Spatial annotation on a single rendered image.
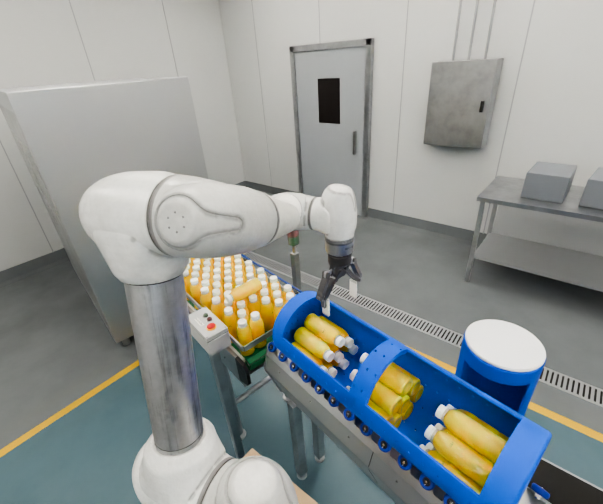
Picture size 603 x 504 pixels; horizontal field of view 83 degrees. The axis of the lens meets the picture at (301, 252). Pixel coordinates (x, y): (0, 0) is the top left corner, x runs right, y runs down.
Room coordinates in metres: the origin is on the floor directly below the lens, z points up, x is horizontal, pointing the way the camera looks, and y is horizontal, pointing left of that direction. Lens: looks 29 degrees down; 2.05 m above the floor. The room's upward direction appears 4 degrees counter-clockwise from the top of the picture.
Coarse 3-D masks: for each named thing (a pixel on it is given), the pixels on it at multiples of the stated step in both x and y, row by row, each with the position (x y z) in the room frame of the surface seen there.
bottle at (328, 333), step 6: (306, 318) 1.05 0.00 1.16; (312, 318) 1.04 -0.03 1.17; (318, 318) 1.04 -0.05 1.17; (306, 324) 1.03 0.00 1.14; (312, 324) 1.02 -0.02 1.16; (318, 324) 1.01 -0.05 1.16; (324, 324) 1.00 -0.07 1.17; (312, 330) 1.01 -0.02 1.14; (318, 330) 0.99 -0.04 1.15; (324, 330) 0.97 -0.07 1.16; (330, 330) 0.97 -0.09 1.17; (336, 330) 0.97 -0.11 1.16; (318, 336) 0.98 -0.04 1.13; (324, 336) 0.96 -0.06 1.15; (330, 336) 0.95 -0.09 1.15; (336, 336) 0.95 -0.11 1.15; (330, 342) 0.94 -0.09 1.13
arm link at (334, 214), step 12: (324, 192) 0.93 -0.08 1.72; (336, 192) 0.90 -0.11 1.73; (348, 192) 0.91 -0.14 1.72; (312, 204) 0.94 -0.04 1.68; (324, 204) 0.91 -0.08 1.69; (336, 204) 0.89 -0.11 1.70; (348, 204) 0.89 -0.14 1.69; (312, 216) 0.92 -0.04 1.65; (324, 216) 0.90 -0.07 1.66; (336, 216) 0.89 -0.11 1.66; (348, 216) 0.89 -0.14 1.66; (312, 228) 0.93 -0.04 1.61; (324, 228) 0.90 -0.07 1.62; (336, 228) 0.89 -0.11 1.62; (348, 228) 0.89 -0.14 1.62; (336, 240) 0.89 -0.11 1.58
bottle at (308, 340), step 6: (300, 330) 1.02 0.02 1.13; (306, 330) 1.02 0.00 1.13; (294, 336) 1.01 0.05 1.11; (300, 336) 0.99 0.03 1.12; (306, 336) 0.98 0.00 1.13; (312, 336) 0.98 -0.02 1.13; (300, 342) 0.98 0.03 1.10; (306, 342) 0.96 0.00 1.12; (312, 342) 0.95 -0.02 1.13; (318, 342) 0.94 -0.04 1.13; (324, 342) 0.95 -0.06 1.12; (306, 348) 0.95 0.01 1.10; (312, 348) 0.93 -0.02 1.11; (318, 348) 0.92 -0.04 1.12; (324, 348) 0.92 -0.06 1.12; (312, 354) 0.93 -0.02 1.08; (318, 354) 0.91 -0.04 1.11; (324, 354) 0.90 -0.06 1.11
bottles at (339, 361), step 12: (300, 348) 0.97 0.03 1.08; (336, 348) 0.96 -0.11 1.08; (348, 348) 0.99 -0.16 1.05; (312, 360) 0.91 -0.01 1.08; (324, 360) 0.95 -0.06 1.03; (336, 360) 0.92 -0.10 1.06; (336, 372) 0.91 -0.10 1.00; (420, 384) 0.78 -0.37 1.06; (408, 396) 0.73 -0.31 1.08; (420, 396) 0.77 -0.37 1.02; (372, 408) 0.69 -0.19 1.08; (408, 408) 0.72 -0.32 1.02; (396, 420) 0.68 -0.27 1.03; (432, 444) 0.60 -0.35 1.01; (432, 456) 0.54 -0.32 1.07; (456, 468) 0.50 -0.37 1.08; (468, 480) 0.47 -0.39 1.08; (480, 492) 0.44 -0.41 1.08
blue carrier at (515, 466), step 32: (288, 320) 1.01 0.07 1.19; (352, 320) 1.06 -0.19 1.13; (288, 352) 0.95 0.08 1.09; (384, 352) 0.77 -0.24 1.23; (416, 352) 0.80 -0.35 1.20; (320, 384) 0.82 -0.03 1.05; (352, 384) 0.72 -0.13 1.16; (448, 384) 0.74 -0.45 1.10; (416, 416) 0.73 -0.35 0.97; (480, 416) 0.65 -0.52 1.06; (512, 416) 0.59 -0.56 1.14; (416, 448) 0.53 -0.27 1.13; (512, 448) 0.46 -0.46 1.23; (544, 448) 0.45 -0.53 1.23; (448, 480) 0.46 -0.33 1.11; (512, 480) 0.40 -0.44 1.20
